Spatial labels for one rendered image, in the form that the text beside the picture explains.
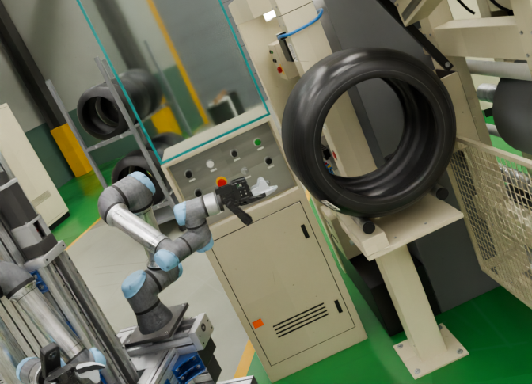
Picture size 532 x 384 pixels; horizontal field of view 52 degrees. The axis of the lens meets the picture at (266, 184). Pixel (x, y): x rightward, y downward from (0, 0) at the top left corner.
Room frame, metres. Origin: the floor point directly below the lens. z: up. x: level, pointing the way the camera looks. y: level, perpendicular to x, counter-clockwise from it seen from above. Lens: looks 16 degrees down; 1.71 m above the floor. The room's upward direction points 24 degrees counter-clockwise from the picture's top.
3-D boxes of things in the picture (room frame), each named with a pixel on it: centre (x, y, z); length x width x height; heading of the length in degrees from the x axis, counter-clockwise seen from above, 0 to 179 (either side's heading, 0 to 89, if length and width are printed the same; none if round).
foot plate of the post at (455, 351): (2.16, -0.37, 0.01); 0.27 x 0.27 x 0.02; 1
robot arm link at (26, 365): (1.48, 0.84, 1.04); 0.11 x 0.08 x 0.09; 43
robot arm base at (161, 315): (2.14, 0.67, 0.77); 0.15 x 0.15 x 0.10
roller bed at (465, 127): (2.13, -0.77, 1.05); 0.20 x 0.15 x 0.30; 1
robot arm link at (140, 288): (2.14, 0.66, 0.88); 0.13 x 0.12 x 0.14; 126
